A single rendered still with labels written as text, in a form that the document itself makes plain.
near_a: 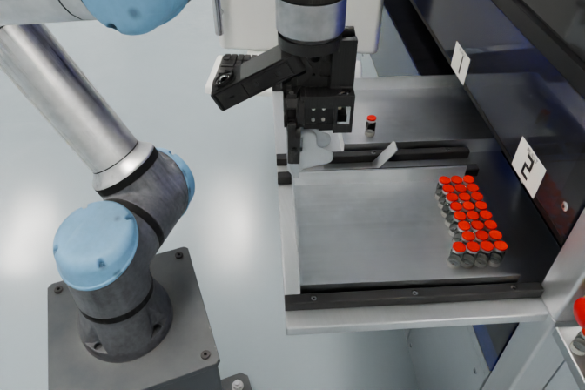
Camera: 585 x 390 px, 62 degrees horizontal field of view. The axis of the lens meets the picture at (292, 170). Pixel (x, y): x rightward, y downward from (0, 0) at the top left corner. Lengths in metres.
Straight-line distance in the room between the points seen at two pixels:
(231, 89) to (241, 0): 0.97
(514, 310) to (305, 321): 0.32
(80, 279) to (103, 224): 0.08
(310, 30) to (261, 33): 1.05
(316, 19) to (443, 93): 0.80
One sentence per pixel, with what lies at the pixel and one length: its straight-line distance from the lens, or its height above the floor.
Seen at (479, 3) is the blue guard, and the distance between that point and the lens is 1.05.
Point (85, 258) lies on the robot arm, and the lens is 0.72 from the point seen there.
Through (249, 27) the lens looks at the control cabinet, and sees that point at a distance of 1.55.
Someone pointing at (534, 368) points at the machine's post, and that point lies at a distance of 0.98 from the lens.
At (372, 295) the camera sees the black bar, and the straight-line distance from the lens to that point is 0.77.
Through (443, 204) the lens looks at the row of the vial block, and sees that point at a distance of 0.92.
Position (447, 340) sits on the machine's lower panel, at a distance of 1.31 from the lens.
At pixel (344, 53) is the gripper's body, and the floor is 1.28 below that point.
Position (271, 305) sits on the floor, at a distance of 1.83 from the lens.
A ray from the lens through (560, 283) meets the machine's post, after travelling 0.82.
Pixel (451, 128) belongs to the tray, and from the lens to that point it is 1.15.
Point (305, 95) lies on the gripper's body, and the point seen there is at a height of 1.23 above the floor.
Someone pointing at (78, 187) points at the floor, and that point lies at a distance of 2.44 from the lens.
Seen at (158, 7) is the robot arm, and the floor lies 1.38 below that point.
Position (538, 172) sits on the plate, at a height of 1.03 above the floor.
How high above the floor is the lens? 1.53
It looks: 41 degrees down
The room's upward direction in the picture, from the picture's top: straight up
